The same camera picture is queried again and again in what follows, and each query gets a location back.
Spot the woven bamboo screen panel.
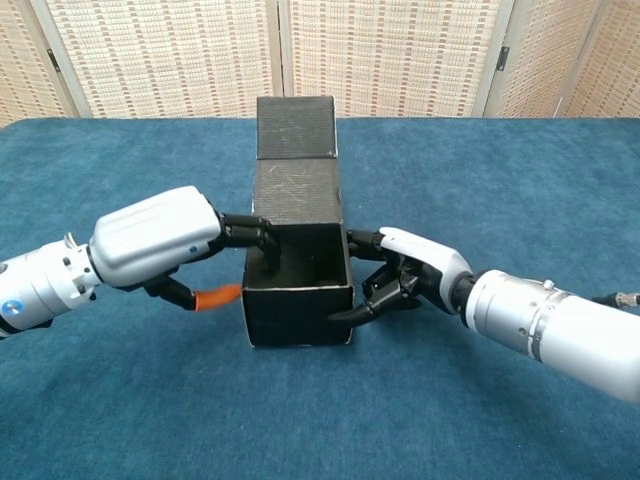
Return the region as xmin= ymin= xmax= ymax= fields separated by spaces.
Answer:
xmin=557 ymin=0 xmax=640 ymax=120
xmin=482 ymin=0 xmax=609 ymax=120
xmin=277 ymin=0 xmax=519 ymax=120
xmin=27 ymin=0 xmax=291 ymax=120
xmin=0 ymin=0 xmax=81 ymax=129

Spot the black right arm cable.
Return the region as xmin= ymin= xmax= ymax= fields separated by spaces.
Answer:
xmin=592 ymin=291 xmax=640 ymax=307

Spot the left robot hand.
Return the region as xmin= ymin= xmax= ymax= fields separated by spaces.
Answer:
xmin=87 ymin=185 xmax=282 ymax=315

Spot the dark cardboard box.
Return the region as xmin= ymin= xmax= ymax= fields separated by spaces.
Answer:
xmin=241 ymin=95 xmax=355 ymax=350

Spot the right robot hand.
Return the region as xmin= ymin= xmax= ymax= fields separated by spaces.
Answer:
xmin=327 ymin=227 xmax=474 ymax=327

